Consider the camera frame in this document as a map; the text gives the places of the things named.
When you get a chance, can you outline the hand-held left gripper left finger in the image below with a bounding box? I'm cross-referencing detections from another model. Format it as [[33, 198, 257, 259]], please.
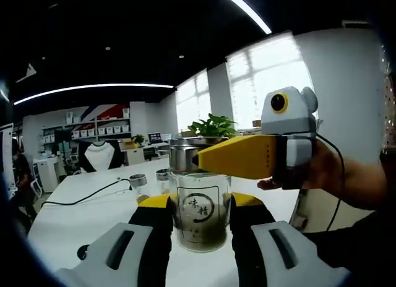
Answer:
[[54, 194, 174, 287]]

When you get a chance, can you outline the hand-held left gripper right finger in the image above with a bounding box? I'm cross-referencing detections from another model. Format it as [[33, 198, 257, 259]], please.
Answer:
[[230, 192, 352, 287]]

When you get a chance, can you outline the small seasoning bottle white powder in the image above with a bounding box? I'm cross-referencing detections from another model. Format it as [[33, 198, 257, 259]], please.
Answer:
[[129, 173, 152, 204]]

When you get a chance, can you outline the large seasoning bottle brown powder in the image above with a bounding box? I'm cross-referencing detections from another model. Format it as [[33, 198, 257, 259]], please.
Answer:
[[168, 137, 232, 254]]

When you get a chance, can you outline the small seasoning bottle tan powder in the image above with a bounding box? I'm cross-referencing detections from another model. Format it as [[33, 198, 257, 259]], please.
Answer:
[[155, 168, 171, 195]]

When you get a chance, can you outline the person's right hand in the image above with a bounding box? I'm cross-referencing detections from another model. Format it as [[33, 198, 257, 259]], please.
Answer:
[[256, 140, 345, 202]]

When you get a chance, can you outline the potted green plant white pot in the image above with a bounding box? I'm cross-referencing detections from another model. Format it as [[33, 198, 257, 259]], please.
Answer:
[[187, 113, 238, 145]]

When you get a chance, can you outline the office chair with white shirt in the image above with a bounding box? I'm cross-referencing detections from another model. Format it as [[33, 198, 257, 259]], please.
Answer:
[[77, 139, 125, 173]]

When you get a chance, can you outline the white drawer cabinet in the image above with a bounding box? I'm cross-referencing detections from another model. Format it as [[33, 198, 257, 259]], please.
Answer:
[[32, 156, 59, 194]]

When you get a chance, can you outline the bright ceiling light strip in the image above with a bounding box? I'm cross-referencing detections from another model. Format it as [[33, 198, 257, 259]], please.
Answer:
[[216, 0, 273, 34]]

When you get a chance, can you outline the white storage shelf with bins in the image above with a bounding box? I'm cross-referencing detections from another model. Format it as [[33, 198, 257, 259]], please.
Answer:
[[41, 104, 131, 144]]

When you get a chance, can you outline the curved ceiling light strip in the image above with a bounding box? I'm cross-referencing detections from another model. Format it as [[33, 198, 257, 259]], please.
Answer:
[[14, 84, 174, 106]]

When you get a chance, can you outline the black power cable with plug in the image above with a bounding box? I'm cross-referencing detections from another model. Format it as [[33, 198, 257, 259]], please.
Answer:
[[40, 178, 134, 207]]

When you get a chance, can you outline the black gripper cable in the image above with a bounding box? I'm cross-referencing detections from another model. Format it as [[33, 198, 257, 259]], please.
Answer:
[[315, 134, 346, 232]]

